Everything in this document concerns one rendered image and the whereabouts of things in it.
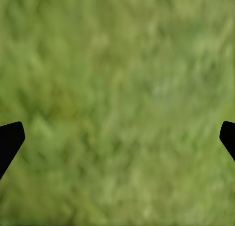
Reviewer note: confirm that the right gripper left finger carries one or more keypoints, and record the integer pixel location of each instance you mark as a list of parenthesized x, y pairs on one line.
[(11, 138)]

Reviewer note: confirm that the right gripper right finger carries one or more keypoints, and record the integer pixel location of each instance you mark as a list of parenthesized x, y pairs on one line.
[(227, 137)]

